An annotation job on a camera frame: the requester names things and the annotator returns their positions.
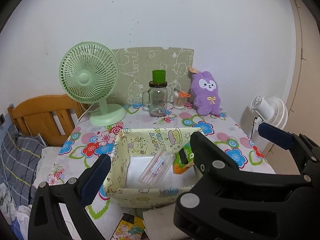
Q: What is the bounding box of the floral tablecloth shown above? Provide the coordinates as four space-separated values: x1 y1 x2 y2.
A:
45 103 273 239

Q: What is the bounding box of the beige door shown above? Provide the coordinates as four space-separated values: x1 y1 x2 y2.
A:
261 0 320 176

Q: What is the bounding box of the green desk fan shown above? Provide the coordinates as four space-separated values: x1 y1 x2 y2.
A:
59 42 126 126

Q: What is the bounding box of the green cartoon patterned board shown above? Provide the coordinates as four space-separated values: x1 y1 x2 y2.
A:
107 47 194 105

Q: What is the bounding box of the purple plush bunny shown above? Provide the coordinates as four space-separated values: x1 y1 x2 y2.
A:
190 71 221 116

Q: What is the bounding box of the white standing fan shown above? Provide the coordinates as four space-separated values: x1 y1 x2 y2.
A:
251 96 289 129

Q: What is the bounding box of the cartoon sticker tissue pack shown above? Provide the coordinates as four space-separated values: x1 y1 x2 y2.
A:
111 213 145 240

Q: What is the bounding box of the glass mason jar mug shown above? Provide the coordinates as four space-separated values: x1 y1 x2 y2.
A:
142 81 168 117

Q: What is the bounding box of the wooden bed headboard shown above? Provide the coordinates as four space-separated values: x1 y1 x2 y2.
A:
7 94 87 146

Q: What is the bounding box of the cotton swab jar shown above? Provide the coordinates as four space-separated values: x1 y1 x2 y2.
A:
173 89 191 109

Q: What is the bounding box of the yellow cartoon fabric storage box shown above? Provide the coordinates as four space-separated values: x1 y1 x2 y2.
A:
104 127 200 208

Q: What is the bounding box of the green cup on jar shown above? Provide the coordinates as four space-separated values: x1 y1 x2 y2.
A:
152 69 166 84

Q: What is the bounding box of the white cloth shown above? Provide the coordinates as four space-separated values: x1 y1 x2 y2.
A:
143 204 190 240

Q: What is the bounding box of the blue plaid pillow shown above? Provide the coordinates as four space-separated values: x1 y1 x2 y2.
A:
1 125 47 207

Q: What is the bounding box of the wall power socket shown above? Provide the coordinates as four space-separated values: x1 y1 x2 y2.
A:
0 114 5 126

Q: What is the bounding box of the clear plastic pen pouch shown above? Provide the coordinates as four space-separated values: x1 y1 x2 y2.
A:
138 148 176 188

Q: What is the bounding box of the green orange tissue pack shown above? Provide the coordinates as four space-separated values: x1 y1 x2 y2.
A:
172 142 194 174

